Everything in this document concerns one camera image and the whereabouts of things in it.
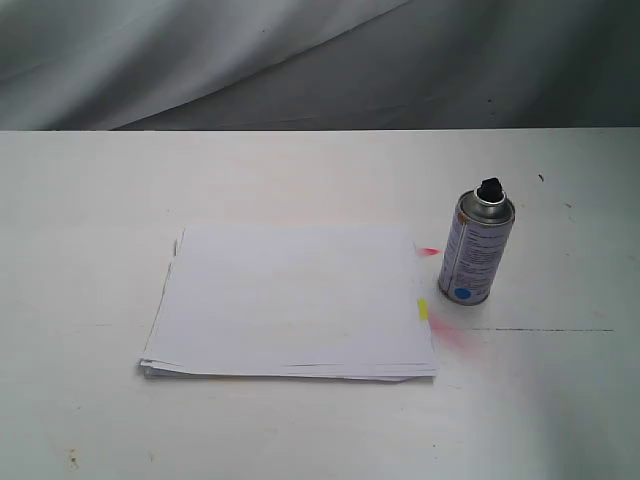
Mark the grey backdrop cloth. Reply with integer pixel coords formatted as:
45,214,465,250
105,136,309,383
1,1,639,130

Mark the silver spray can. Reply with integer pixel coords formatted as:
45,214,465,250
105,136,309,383
438,177,515,306

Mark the white paper stack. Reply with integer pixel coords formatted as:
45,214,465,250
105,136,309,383
140,225,437,381

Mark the yellow sticky tab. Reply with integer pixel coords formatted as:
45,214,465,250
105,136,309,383
417,298,428,321

